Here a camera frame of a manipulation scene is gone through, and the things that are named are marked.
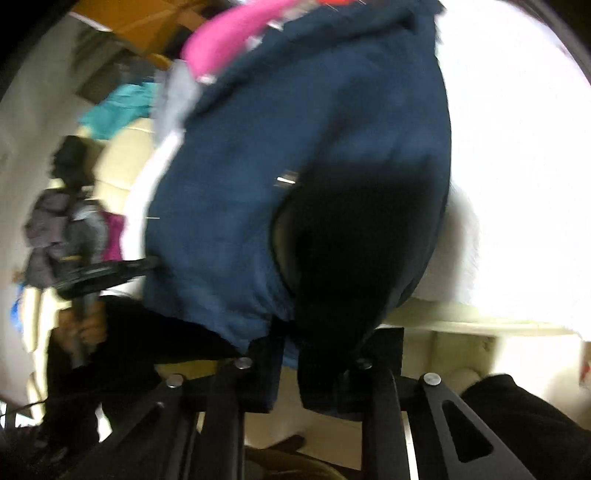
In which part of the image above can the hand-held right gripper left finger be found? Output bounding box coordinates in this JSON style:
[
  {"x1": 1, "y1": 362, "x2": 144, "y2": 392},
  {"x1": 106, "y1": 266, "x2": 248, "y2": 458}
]
[{"x1": 60, "y1": 323, "x2": 283, "y2": 480}]

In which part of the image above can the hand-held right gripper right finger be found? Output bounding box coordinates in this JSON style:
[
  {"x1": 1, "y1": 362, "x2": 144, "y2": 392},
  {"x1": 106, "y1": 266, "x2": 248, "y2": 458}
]
[{"x1": 299, "y1": 327, "x2": 537, "y2": 480}]

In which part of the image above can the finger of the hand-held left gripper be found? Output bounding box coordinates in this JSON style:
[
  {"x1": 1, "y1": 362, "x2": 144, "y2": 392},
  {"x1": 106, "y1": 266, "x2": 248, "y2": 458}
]
[{"x1": 115, "y1": 257, "x2": 161, "y2": 284}]

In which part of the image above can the navy zip jacket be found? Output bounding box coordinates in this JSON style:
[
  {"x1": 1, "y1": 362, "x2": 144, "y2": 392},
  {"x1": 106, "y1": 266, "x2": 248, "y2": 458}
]
[{"x1": 143, "y1": 0, "x2": 453, "y2": 370}]

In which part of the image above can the person's left forearm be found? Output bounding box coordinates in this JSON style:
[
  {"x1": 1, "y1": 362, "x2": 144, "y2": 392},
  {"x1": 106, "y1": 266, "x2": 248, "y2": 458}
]
[{"x1": 44, "y1": 295, "x2": 252, "y2": 455}]

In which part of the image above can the person's left hand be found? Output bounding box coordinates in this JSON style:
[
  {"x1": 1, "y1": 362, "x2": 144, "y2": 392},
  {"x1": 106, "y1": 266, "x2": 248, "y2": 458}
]
[{"x1": 59, "y1": 301, "x2": 108, "y2": 355}]

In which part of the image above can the magenta cloth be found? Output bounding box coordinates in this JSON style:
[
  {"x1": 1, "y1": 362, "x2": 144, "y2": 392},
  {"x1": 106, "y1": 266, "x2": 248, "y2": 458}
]
[{"x1": 102, "y1": 211, "x2": 126, "y2": 262}]

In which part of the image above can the grey fuzzy clothing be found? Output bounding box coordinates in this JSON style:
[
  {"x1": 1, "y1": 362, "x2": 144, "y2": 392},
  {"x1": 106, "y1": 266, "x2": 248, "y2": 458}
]
[{"x1": 24, "y1": 188, "x2": 110, "y2": 289}]

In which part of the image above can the black cloth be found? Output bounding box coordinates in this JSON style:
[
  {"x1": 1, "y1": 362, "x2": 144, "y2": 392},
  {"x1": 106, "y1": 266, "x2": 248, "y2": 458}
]
[{"x1": 50, "y1": 135, "x2": 96, "y2": 189}]

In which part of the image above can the person's black clothing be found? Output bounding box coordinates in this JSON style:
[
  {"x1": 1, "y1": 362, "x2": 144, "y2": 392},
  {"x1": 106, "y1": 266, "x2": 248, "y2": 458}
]
[{"x1": 461, "y1": 374, "x2": 591, "y2": 480}]

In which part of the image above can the teal garment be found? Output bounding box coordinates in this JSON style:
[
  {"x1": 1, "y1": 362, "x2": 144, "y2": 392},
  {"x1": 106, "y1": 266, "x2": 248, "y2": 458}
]
[{"x1": 78, "y1": 82, "x2": 156, "y2": 142}]

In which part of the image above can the grey garment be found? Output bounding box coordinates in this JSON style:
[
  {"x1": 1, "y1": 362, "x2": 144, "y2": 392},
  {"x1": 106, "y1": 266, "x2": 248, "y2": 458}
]
[{"x1": 154, "y1": 65, "x2": 205, "y2": 140}]

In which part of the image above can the wooden pillar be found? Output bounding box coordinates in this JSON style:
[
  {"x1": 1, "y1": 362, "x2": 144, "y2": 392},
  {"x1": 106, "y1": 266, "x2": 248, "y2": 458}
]
[{"x1": 73, "y1": 0, "x2": 209, "y2": 71}]

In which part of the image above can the magenta pillow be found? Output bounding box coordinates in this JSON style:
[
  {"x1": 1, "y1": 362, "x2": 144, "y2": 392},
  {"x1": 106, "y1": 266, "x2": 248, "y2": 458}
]
[{"x1": 181, "y1": 0, "x2": 297, "y2": 78}]

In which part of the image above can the white blanket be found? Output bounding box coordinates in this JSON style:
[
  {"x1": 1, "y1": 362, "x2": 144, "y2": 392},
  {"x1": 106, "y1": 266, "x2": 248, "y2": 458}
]
[{"x1": 122, "y1": 0, "x2": 591, "y2": 334}]

